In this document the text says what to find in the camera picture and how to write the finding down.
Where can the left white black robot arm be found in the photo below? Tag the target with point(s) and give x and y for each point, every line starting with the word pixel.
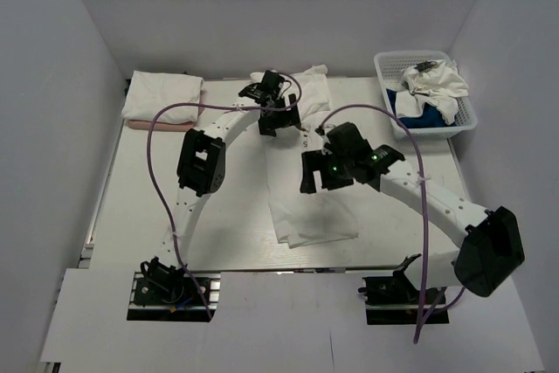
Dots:
pixel 201 169

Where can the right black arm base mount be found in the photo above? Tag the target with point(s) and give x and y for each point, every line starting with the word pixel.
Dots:
pixel 390 300

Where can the crumpled white t-shirt in basket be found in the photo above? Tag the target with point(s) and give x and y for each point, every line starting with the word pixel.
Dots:
pixel 432 82

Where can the blue t-shirt in basket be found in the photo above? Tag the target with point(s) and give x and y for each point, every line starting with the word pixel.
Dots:
pixel 430 118

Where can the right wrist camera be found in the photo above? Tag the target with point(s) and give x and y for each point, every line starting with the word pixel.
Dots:
pixel 346 140

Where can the white cartoon print t-shirt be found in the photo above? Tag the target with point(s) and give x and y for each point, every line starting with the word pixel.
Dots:
pixel 302 219

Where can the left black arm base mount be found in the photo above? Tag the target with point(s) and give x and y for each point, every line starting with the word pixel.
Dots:
pixel 161 293

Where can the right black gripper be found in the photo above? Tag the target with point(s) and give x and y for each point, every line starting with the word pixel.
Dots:
pixel 314 161

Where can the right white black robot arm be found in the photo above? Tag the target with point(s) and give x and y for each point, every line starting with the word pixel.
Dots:
pixel 488 243

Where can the white plastic laundry basket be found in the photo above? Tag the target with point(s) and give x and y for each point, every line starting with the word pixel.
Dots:
pixel 389 66

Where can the folded pink t-shirt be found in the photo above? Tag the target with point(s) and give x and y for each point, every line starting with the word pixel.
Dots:
pixel 161 126

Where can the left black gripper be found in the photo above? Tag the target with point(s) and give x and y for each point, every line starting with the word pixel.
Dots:
pixel 288 117

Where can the folded white t-shirt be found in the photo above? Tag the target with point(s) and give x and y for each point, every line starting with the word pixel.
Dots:
pixel 163 81

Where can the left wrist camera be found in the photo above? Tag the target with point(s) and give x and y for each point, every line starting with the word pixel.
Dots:
pixel 267 91

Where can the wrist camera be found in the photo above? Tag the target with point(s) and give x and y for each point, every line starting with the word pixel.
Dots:
pixel 267 91
pixel 346 140

